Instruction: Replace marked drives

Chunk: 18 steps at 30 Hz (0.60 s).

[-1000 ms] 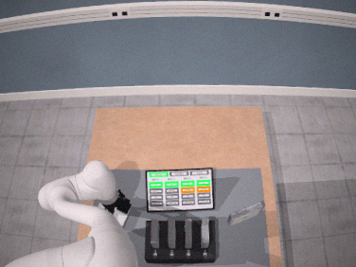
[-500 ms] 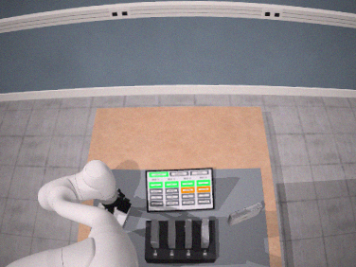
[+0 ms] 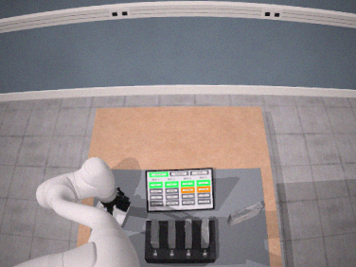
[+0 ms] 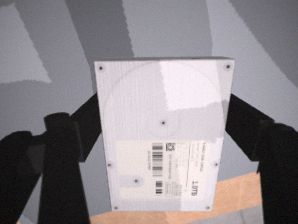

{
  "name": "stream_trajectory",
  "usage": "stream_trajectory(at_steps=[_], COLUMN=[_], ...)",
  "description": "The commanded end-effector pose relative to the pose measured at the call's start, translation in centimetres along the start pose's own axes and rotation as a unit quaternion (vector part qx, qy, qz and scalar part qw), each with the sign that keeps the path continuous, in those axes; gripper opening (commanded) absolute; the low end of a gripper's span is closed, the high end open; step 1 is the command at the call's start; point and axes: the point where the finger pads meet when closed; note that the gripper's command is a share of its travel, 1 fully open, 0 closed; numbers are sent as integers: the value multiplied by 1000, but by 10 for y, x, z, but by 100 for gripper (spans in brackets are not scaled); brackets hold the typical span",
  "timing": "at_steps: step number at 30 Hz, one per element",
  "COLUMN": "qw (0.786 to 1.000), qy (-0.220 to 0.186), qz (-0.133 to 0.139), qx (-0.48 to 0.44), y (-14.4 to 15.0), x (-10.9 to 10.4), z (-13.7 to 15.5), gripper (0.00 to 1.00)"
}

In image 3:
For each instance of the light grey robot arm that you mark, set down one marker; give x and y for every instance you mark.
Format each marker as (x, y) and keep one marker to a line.
(109, 246)

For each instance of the grey flat mat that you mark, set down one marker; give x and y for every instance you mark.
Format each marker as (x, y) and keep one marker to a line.
(244, 244)

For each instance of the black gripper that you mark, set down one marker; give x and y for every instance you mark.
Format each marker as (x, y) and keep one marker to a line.
(110, 205)

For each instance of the white hard drive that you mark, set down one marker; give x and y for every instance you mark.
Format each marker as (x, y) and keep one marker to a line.
(188, 229)
(119, 215)
(244, 214)
(171, 234)
(155, 229)
(205, 233)

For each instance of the black drive dock housing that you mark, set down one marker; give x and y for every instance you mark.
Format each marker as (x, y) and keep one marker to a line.
(180, 254)

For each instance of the black-framed status screen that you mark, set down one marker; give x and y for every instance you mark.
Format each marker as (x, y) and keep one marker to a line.
(171, 190)

